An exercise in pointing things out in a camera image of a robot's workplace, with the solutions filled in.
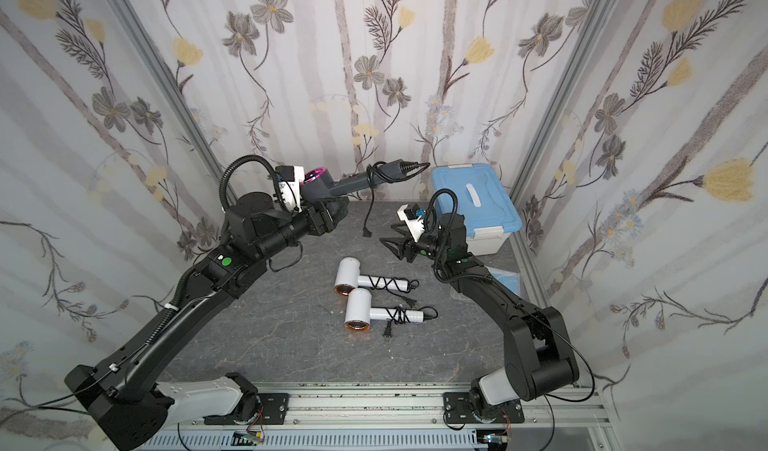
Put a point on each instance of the white hair dryer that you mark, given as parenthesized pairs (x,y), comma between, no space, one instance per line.
(350,277)
(360,312)

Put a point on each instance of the aluminium mounting rail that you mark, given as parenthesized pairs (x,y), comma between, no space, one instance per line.
(399,417)

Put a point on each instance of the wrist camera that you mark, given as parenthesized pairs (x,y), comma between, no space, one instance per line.
(289,180)
(412,220)

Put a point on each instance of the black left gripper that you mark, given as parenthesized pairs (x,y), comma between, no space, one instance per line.
(324,216)

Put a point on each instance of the bag of blue face masks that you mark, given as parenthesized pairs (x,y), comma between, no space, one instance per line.
(508,279)

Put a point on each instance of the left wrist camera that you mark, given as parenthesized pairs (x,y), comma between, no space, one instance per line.
(289,180)

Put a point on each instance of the dark grey pink hair dryer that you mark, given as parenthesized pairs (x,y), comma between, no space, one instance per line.
(319,184)

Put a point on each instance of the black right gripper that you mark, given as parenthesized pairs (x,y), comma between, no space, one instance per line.
(414,249)

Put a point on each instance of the blue lid storage box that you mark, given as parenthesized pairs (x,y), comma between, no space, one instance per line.
(489,214)

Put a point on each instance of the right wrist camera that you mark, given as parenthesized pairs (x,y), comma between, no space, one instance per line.
(412,220)

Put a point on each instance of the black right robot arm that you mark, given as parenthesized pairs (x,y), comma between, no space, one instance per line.
(537,356)

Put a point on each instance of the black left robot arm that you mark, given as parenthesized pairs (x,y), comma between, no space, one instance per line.
(121,392)

